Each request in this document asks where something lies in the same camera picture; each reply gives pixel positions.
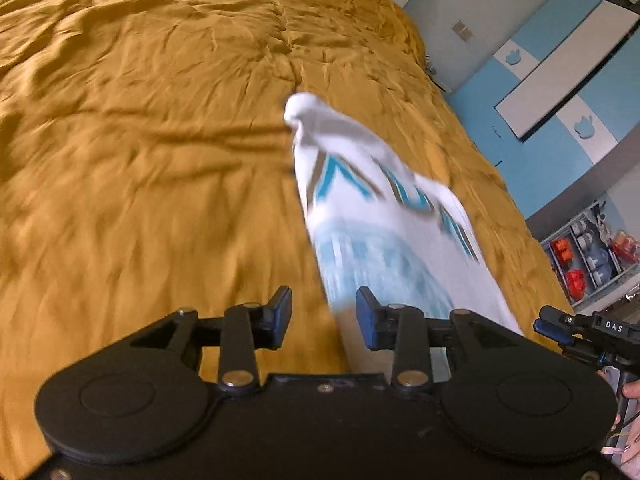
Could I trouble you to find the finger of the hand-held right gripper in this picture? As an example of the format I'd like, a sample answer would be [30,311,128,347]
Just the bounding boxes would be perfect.
[532,305,576,347]

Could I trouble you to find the mustard yellow quilted blanket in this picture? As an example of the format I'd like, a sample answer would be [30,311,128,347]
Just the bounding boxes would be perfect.
[0,0,576,480]

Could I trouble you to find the red toy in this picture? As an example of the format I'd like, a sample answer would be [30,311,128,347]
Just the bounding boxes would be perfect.
[611,230,640,263]

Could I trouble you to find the black cable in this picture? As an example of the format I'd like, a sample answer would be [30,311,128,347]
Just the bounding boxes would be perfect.
[425,55,452,93]

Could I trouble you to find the white printed t-shirt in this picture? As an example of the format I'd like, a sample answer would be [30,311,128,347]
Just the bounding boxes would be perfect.
[284,92,526,376]

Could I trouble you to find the blue toy shelf unit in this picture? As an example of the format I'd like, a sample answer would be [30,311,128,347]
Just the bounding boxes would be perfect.
[540,199,640,311]

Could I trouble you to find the blue and white wardrobe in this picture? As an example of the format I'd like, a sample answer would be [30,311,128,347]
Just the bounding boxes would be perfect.
[445,0,640,221]

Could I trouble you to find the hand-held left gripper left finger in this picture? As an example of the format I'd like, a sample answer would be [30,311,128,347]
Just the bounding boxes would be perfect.
[129,286,293,392]

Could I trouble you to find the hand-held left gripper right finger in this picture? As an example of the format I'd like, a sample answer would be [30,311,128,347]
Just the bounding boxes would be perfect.
[356,287,525,394]

